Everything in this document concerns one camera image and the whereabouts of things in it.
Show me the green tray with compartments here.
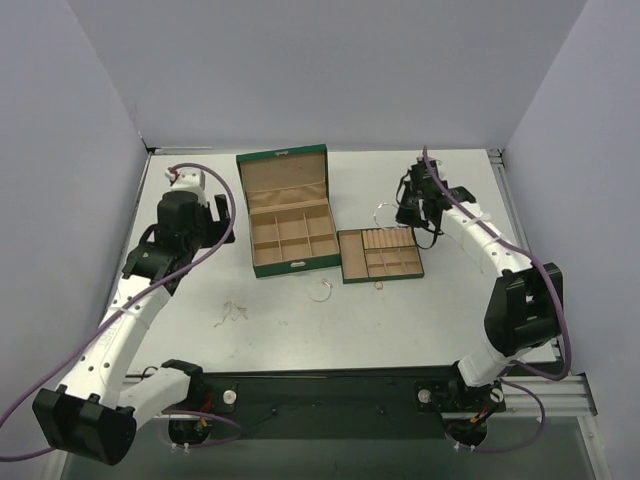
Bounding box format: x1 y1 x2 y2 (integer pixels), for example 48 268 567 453
337 227 424 284

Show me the green jewelry box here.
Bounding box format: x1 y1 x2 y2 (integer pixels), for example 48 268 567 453
236 144 341 278

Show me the silver pearl bangle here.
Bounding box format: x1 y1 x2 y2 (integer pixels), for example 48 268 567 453
373 202 398 230
308 279 333 303

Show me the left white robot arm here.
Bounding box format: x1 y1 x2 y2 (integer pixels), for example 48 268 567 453
32 188 237 465

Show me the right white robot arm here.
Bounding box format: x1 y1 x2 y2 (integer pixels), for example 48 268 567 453
396 155 571 387

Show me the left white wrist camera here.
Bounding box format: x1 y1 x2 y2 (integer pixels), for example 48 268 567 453
164 168 205 195

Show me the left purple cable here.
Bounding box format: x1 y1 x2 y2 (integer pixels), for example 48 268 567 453
0 162 246 459

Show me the purple cable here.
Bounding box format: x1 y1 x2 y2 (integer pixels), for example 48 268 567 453
0 162 246 459
421 145 574 454

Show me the tangled silver chain necklace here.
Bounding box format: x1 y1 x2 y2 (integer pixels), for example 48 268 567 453
213 299 250 329

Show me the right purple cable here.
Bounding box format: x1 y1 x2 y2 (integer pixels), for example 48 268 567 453
421 145 574 454

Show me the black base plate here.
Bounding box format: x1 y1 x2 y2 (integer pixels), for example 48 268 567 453
165 366 506 448

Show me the aluminium frame rail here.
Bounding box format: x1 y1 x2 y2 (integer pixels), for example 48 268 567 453
489 148 599 419

